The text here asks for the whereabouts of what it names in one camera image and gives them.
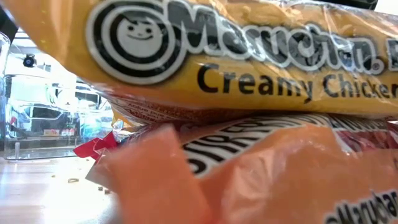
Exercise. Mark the yellow Creamy Chicken ramen pack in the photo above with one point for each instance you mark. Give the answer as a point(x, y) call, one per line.
point(217, 93)

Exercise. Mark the orange Saucy Noods ramen pack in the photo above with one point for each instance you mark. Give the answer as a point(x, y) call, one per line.
point(280, 155)

